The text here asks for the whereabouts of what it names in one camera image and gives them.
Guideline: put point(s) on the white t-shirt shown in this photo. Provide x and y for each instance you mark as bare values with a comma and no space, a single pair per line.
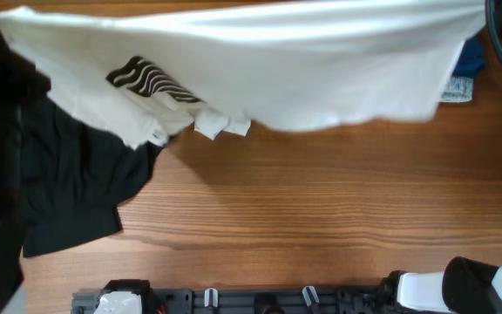
293,66

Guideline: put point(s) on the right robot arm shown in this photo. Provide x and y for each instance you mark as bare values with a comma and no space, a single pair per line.
465,286

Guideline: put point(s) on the black garment on left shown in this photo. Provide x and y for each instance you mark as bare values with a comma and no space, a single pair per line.
74,177

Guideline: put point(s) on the light grey garment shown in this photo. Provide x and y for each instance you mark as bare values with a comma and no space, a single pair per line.
458,90

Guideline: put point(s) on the dark blue garment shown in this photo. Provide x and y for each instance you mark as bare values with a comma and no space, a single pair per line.
471,60

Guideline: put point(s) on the left white rail clip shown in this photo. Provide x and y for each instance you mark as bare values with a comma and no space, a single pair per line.
211,298

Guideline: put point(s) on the white rail clip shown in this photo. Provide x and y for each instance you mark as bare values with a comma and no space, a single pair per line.
311,299
211,298

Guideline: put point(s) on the right white rail clip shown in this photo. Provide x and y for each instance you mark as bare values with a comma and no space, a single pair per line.
311,299

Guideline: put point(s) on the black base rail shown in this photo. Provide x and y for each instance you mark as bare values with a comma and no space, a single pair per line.
137,296

